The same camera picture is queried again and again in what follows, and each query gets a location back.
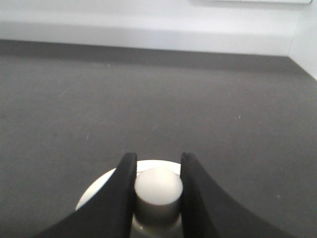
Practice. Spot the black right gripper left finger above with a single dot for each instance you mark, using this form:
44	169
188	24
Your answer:
109	213

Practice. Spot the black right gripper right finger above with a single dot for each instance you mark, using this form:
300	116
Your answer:
207	211

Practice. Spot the glass jar with white lid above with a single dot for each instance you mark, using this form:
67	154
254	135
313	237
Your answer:
158	188

